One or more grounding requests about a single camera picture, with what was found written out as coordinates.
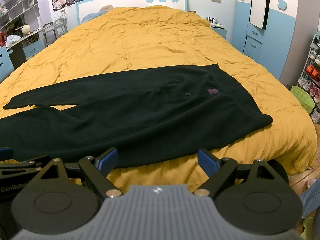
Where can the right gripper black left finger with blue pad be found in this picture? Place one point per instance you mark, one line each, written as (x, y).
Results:
(60, 199)

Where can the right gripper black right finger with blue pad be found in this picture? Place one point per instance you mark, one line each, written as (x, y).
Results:
(252, 197)

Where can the black pants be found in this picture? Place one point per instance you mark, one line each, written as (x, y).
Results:
(148, 115)

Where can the green plastic basket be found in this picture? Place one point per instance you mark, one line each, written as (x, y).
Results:
(304, 98)

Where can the blue smiley chair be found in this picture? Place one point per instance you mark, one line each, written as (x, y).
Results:
(6, 67)

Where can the shoe rack with shoes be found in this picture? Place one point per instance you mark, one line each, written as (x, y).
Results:
(309, 78)

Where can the red bag on desk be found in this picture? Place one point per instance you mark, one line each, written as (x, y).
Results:
(3, 39)

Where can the white bookshelf desk unit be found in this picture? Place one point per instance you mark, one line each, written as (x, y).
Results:
(14, 15)

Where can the white round lamp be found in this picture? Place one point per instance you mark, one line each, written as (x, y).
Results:
(26, 30)

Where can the grey metal chair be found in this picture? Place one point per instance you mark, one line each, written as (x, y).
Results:
(60, 23)

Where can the blue nightstand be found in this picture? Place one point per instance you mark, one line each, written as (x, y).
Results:
(220, 29)

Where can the yellow bed duvet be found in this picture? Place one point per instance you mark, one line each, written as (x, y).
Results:
(126, 39)

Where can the blue white wardrobe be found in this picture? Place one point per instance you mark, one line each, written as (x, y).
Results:
(263, 30)

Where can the blue pillow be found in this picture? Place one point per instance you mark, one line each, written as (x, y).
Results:
(92, 16)

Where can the white blue apple headboard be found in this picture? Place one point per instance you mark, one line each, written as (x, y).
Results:
(86, 7)

